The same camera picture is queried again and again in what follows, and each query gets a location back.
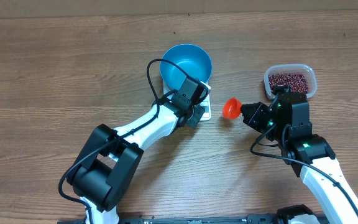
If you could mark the red beans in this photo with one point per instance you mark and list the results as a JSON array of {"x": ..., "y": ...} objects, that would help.
[{"x": 296, "y": 81}]

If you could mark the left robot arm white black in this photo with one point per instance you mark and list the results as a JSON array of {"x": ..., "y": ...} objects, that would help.
[{"x": 106, "y": 165}]

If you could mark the orange measuring scoop blue handle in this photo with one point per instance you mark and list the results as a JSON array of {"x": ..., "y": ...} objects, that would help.
[{"x": 232, "y": 108}]

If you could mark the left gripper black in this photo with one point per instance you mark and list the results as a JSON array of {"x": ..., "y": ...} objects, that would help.
[{"x": 194, "y": 121}]

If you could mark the clear plastic container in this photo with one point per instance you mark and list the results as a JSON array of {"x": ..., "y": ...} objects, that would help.
[{"x": 292, "y": 68}]

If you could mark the blue bowl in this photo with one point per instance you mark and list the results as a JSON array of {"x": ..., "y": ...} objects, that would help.
[{"x": 194, "y": 60}]

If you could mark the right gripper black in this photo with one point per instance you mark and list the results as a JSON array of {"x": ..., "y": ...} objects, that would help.
[{"x": 253, "y": 120}]

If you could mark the white digital kitchen scale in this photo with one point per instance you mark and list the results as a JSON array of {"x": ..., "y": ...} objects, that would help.
[{"x": 206, "y": 104}]

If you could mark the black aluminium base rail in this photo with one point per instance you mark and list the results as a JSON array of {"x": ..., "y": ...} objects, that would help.
[{"x": 293, "y": 214}]

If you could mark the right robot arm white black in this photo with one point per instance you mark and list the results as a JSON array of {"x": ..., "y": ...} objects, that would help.
[{"x": 287, "y": 121}]

